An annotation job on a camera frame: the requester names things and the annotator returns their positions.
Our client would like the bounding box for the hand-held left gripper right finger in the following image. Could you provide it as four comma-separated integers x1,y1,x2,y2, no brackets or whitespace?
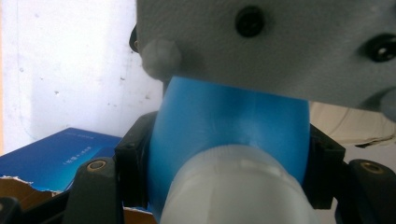
303,124,347,210

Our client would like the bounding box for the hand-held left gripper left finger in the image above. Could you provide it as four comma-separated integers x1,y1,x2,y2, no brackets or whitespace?
114,111,158,210

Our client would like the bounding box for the blue bottle with white cap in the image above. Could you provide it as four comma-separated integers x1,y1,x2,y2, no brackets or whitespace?
147,76,322,224

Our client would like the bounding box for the blue cardboard box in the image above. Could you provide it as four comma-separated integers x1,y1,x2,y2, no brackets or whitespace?
0,127,157,224

